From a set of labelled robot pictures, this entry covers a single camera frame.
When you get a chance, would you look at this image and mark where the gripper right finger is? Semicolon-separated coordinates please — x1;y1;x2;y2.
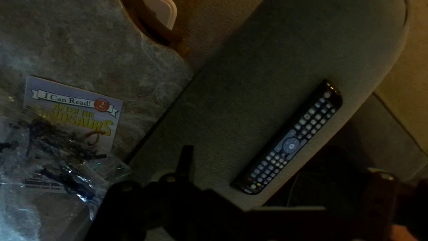
363;168;428;241

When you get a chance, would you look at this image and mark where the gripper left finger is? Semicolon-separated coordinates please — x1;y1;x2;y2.
84;145;249;241

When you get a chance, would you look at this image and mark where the black remote control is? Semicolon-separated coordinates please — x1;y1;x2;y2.
230;79;343;195

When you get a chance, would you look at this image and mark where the grey fabric couch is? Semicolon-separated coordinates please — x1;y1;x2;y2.
127;0;428;215

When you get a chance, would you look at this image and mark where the clear plastic bag with cutlery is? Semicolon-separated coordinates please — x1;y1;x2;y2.
0;97;133;241

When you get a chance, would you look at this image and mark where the children's picture book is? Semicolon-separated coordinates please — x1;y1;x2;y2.
22;75;124;194

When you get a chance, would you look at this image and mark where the brown wooden holder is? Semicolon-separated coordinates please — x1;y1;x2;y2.
120;0;185;48

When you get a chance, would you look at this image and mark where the white plastic container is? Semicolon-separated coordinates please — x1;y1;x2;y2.
143;0;178;30

